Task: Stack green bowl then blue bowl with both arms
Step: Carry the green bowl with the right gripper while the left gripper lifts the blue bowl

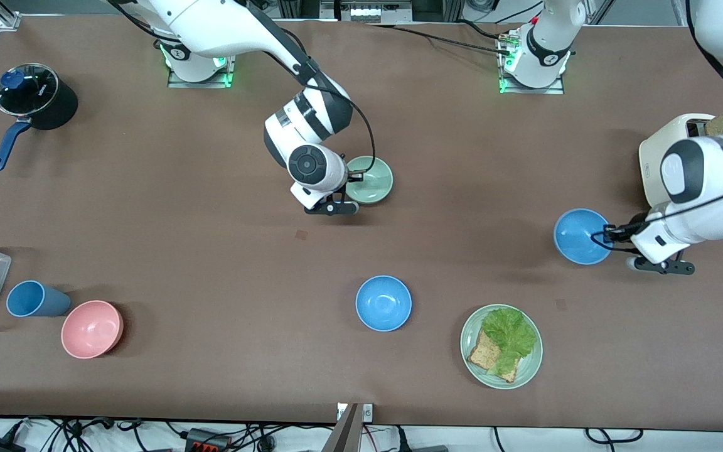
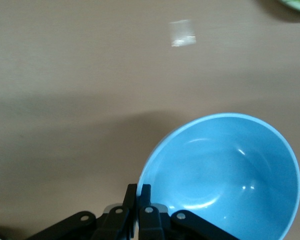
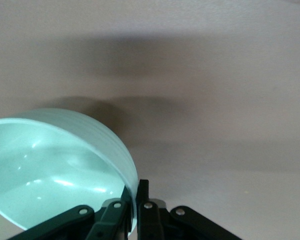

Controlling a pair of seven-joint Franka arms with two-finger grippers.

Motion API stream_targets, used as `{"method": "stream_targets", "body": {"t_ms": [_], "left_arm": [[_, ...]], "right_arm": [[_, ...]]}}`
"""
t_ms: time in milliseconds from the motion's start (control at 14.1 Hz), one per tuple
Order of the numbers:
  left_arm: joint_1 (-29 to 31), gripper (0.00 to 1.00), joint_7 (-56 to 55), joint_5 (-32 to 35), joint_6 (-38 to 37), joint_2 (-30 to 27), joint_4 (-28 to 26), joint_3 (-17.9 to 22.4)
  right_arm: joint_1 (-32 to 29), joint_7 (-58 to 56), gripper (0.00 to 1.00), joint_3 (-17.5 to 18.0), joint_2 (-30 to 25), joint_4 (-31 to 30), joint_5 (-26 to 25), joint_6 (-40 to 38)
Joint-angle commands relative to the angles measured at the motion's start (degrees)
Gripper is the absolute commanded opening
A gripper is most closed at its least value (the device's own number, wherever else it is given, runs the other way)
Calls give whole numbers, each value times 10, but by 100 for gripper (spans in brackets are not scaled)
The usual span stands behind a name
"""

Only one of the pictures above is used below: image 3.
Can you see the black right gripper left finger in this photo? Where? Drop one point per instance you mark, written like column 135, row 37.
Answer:
column 107, row 220

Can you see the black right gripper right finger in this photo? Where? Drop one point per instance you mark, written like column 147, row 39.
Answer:
column 150, row 220

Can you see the pale green bowl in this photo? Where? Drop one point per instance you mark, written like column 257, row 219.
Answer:
column 52, row 170

